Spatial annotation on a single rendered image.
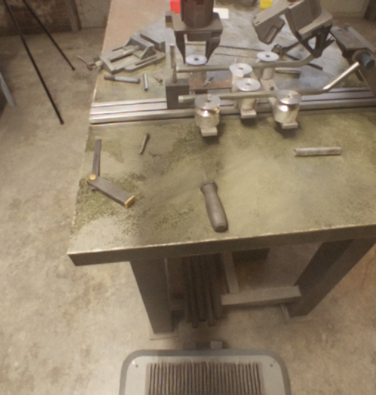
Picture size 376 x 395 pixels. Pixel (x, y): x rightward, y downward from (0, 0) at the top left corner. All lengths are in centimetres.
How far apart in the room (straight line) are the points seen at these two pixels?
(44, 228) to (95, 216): 120
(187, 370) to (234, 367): 15
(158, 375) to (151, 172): 67
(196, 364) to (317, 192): 68
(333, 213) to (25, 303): 132
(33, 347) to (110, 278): 40
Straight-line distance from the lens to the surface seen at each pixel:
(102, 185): 55
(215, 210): 48
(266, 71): 78
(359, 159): 69
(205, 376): 104
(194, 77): 74
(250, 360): 107
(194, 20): 68
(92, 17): 385
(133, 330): 136
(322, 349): 143
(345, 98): 81
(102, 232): 51
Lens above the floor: 129
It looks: 51 degrees down
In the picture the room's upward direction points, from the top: straight up
